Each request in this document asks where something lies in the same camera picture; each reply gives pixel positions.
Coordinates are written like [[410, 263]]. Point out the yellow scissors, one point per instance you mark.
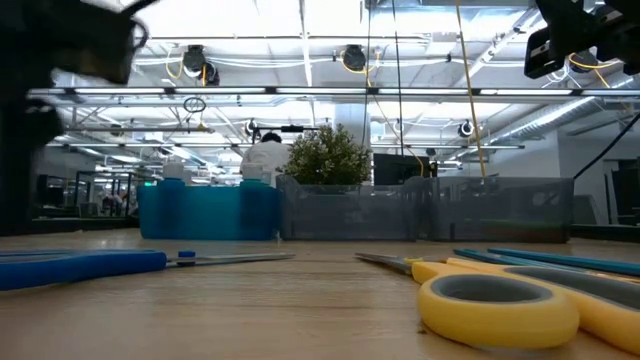
[[450, 320]]

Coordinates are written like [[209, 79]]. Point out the turquoise paint bottle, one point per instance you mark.
[[251, 200]]

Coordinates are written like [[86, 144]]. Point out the person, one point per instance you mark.
[[265, 160]]

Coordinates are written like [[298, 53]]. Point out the blue paint bottle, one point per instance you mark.
[[172, 200]]

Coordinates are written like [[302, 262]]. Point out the black monitor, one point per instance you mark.
[[400, 170]]

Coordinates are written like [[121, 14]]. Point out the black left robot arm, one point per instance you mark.
[[15, 175]]

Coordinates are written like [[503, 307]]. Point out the blue scissors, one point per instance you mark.
[[75, 267]]

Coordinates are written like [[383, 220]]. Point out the blue plastic bin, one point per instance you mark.
[[210, 212]]

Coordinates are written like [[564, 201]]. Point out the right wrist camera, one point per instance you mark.
[[545, 55]]

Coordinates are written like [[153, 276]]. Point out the artificial potted plant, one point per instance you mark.
[[327, 155]]

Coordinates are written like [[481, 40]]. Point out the grey translucent bin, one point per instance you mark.
[[500, 210], [350, 215]]

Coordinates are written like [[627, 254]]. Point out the horizontal ceiling rail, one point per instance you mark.
[[320, 91]]

